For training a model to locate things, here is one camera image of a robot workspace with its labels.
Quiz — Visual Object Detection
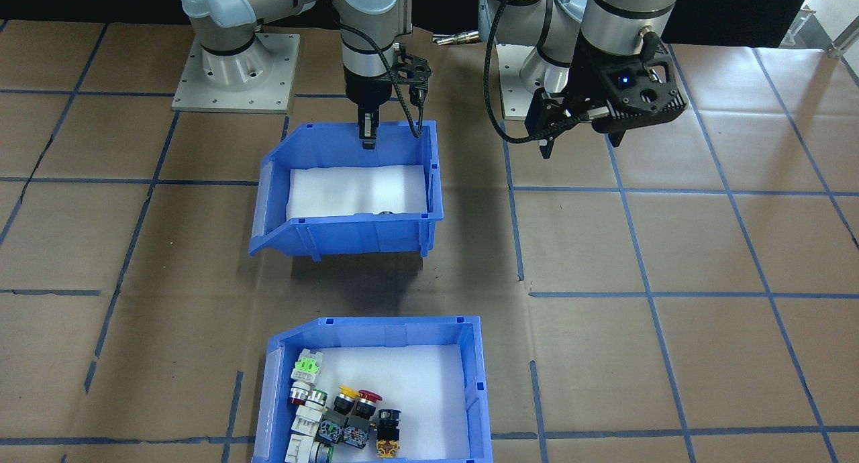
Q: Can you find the blue plastic button bin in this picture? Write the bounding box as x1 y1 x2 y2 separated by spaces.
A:
253 315 494 463

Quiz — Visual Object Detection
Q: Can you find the yellow mushroom push button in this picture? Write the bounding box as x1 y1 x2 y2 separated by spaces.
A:
319 384 363 445

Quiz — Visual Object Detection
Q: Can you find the red mushroom push button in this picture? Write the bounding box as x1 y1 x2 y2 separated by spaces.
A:
342 389 383 448

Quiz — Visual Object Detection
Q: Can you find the bare white foam liner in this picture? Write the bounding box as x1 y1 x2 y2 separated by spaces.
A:
287 164 429 220

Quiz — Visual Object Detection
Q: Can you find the white foam liner under buttons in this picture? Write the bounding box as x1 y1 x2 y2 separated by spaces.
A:
289 344 470 461

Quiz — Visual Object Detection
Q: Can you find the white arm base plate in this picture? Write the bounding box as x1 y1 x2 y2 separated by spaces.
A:
500 44 541 121
172 32 301 113

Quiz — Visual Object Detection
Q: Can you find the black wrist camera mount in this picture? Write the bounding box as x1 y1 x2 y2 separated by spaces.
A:
591 47 690 134
391 42 432 108

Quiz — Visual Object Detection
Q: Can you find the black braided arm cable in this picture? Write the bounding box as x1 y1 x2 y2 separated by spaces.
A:
483 0 598 144

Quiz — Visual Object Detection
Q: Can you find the silver metal frame bar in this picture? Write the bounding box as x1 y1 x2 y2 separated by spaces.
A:
782 0 859 59

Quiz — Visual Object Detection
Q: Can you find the green and white switch block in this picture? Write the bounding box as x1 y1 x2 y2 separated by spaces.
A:
293 349 324 383

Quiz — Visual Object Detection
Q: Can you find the white switch with green ring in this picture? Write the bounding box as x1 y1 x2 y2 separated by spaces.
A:
285 433 335 463
293 389 330 437

